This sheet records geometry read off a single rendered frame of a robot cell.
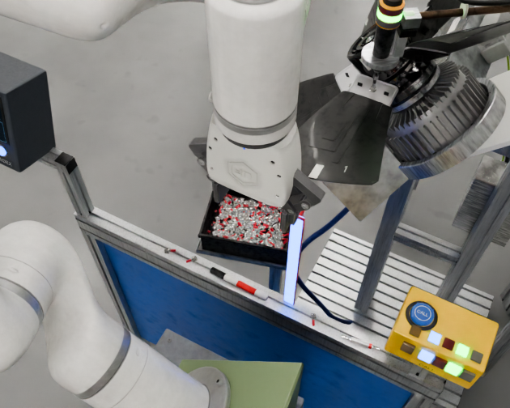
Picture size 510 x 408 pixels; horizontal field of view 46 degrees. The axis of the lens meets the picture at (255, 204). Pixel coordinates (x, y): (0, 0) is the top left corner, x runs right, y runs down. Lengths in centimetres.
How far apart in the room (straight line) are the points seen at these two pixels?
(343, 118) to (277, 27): 69
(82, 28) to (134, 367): 54
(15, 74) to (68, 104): 173
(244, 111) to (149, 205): 198
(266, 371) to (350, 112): 52
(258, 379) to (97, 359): 25
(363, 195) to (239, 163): 72
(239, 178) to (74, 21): 24
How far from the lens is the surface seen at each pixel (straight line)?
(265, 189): 66
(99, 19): 54
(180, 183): 256
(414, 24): 114
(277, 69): 53
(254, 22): 49
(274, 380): 95
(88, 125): 286
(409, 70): 129
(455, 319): 111
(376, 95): 123
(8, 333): 83
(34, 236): 91
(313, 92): 140
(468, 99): 129
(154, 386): 95
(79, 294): 92
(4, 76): 125
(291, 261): 115
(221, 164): 66
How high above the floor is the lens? 204
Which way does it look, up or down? 55 degrees down
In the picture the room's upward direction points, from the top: straight up
